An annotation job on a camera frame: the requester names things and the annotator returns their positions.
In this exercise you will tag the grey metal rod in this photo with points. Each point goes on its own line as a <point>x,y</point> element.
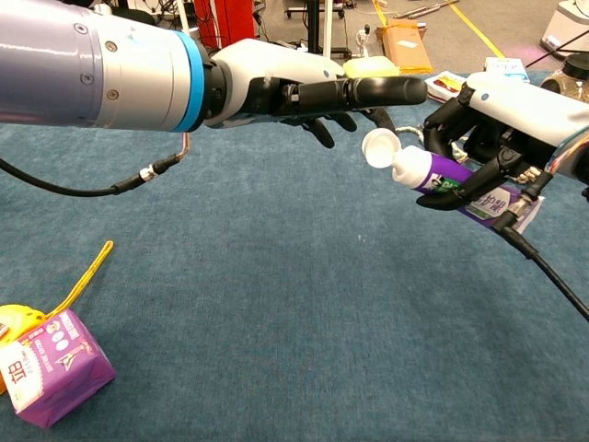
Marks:
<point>428,9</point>

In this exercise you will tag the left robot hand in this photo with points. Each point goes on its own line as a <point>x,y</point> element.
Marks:
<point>276,73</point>

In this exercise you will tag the red cabinet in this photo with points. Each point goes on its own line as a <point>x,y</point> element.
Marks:
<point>230,20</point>

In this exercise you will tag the white power strip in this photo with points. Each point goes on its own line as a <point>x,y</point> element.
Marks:
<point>363,43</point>

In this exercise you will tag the purple tissue pack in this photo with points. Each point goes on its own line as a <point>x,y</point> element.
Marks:
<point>60,368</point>

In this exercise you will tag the white blue milk carton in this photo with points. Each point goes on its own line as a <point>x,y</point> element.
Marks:
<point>506,66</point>

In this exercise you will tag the white slanted frame leg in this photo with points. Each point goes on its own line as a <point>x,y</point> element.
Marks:
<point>183,14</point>

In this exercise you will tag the blue table cloth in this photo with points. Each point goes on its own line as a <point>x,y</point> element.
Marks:
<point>253,276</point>

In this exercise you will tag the white red snack packet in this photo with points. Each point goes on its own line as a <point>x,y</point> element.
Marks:
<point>444,85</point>

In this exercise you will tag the purple toothpaste tube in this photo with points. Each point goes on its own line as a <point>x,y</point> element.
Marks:
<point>414,168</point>

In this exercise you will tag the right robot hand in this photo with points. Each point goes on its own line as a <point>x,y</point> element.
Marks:
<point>529,110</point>

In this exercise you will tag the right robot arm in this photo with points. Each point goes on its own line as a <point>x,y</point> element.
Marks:
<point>577,161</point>

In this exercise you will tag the white machine housing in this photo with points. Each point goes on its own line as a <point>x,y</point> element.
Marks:
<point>568,23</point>

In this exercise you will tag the thin black pole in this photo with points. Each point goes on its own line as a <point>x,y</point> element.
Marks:
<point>557,50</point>

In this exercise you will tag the green box yellow lid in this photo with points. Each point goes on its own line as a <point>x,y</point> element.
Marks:
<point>373,66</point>

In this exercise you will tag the white straight post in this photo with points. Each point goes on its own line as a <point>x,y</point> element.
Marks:
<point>327,27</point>

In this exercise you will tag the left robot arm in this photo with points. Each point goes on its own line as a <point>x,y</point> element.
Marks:
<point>92,69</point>

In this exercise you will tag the brown cardboard box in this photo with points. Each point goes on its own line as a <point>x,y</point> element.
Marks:
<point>405,46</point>

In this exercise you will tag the glass jar black lid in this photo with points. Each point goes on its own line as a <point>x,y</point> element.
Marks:
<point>575,69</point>

